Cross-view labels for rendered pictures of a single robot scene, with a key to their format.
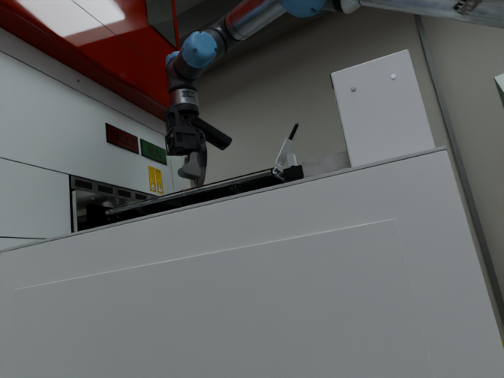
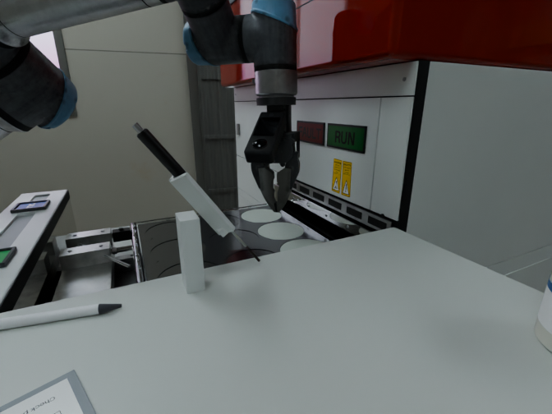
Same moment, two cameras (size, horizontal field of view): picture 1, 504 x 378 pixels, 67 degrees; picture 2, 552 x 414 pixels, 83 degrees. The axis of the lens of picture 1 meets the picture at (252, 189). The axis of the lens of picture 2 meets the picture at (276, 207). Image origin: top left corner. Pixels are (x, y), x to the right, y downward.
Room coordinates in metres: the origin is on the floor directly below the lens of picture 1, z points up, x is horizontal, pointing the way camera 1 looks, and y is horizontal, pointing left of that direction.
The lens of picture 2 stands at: (1.34, -0.28, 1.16)
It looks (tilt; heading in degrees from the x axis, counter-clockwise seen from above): 18 degrees down; 136
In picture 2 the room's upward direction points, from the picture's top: straight up
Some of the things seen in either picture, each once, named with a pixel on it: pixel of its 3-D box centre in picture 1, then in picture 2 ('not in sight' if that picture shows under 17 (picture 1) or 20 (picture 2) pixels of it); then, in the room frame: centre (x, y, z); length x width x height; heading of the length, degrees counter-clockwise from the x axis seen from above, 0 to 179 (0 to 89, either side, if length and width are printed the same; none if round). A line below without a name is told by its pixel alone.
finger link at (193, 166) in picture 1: (193, 169); (270, 186); (0.90, 0.14, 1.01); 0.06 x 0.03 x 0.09; 122
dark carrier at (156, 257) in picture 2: (223, 205); (233, 240); (0.86, 0.07, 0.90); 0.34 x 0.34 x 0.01; 71
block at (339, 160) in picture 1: (326, 165); (89, 239); (0.64, -0.14, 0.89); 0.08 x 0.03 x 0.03; 71
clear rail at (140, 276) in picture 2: (298, 188); (137, 259); (0.80, -0.10, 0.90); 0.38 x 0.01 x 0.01; 161
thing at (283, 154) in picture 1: (286, 162); (204, 228); (1.06, -0.11, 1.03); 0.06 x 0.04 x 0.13; 71
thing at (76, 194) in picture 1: (144, 223); (316, 223); (0.91, 0.27, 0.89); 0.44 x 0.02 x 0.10; 161
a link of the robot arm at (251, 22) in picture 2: (181, 75); (273, 36); (0.91, 0.14, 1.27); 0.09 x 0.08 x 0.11; 32
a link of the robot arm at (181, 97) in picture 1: (184, 103); (274, 85); (0.91, 0.14, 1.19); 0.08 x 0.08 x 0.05
